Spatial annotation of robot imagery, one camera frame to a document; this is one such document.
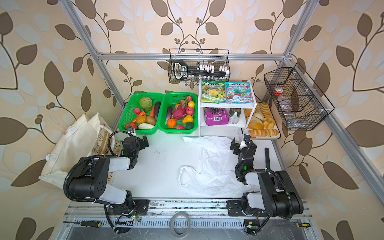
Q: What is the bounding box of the dark green avocado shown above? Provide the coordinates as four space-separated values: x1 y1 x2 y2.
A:
185 122 195 130

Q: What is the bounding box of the green handled tool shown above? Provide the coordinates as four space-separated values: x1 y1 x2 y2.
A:
265 148 271 170

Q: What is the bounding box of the small purple eggplant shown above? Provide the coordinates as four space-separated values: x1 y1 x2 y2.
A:
166 107 173 122

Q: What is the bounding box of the white two-tier shelf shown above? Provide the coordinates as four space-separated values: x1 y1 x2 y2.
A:
198 80 258 137

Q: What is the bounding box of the cream canvas tote bag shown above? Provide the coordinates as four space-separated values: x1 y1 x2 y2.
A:
39 113 113 189

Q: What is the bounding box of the yellow green snack bag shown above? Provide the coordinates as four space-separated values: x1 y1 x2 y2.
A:
201 81 227 104

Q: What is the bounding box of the yellow pear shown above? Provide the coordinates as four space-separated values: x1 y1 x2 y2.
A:
182 115 194 124

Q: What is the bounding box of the back black wire basket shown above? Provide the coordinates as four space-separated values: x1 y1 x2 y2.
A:
168 48 231 84

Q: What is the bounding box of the green cabbage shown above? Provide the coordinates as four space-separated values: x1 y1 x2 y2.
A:
139 97 153 111

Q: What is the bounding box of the tray of bread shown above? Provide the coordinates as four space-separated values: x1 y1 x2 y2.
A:
244 103 281 140

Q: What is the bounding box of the roll of clear tape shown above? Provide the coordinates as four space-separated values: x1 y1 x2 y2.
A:
169 212 192 238

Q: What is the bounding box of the green white drink can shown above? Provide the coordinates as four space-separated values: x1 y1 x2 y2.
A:
229 108 242 125

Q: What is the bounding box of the orange fruit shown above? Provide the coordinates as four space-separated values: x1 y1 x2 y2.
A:
167 119 177 129

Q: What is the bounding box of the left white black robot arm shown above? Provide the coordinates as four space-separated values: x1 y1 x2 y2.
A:
63 128 150 235

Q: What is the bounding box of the white plastic grocery bag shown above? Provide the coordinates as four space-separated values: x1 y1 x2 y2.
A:
178 136 252 196

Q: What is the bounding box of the brown potato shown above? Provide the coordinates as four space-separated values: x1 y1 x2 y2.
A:
146 116 157 126

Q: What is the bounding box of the white radish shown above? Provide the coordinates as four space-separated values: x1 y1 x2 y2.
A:
138 123 155 130

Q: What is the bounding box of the teal red snack bag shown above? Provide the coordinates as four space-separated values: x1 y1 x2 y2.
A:
225 82 253 104

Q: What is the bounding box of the dark purple eggplant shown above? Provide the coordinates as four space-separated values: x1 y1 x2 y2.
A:
154 102 161 120

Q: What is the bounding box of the pink dragon fruit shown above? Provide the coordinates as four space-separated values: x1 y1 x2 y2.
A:
173 100 188 121

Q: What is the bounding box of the black wire basket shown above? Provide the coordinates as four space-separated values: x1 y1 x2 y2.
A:
264 63 335 131
168 48 231 84

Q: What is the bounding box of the left green plastic basket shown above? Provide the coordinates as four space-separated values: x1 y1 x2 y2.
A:
119 93 164 135

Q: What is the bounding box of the purple snack bag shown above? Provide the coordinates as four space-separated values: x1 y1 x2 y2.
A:
204 108 229 126

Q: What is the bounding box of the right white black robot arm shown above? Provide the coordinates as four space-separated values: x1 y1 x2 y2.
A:
226 135 304 219

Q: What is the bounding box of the yellow lemon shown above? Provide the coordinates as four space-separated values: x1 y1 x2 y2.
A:
188 101 195 109

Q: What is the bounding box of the yellow black screwdriver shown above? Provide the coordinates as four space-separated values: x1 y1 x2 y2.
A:
63 221 102 228
296 223 311 229

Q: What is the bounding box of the right black wire basket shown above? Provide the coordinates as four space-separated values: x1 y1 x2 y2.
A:
264 63 335 131

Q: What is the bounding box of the left yellow black screwdriver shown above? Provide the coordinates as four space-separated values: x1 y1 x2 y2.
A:
63 221 102 228

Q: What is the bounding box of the red apple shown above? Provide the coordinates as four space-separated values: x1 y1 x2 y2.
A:
186 107 195 116

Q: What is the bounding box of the right yellow black screwdriver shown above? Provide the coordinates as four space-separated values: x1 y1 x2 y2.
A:
296 223 311 229

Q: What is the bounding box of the right green plastic basket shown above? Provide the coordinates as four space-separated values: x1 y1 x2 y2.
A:
157 93 199 135

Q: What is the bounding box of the black barcode scanner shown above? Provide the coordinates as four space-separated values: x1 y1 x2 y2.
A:
172 60 231 81

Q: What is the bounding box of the green plastic basket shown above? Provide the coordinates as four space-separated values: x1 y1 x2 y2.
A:
157 93 199 135
119 93 164 135

